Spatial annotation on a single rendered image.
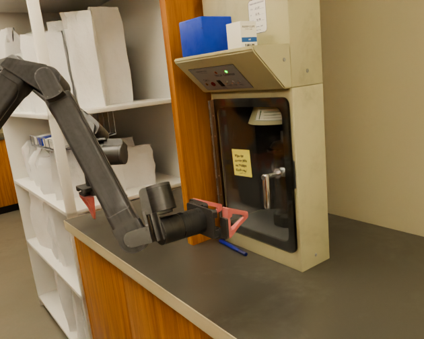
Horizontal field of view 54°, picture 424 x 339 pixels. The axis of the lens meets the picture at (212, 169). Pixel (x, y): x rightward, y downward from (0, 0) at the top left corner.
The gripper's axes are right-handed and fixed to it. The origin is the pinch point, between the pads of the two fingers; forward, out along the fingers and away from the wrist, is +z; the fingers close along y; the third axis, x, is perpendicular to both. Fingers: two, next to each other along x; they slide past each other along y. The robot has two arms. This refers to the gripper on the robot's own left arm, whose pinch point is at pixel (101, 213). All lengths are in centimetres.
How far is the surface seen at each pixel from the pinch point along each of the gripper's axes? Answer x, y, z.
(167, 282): -24.3, 5.8, 15.6
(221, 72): -30, 25, -37
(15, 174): 178, 11, 14
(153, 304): -13.1, 6.3, 26.7
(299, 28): -46, 37, -45
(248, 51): -44, 22, -40
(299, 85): -46, 36, -32
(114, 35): 92, 54, -61
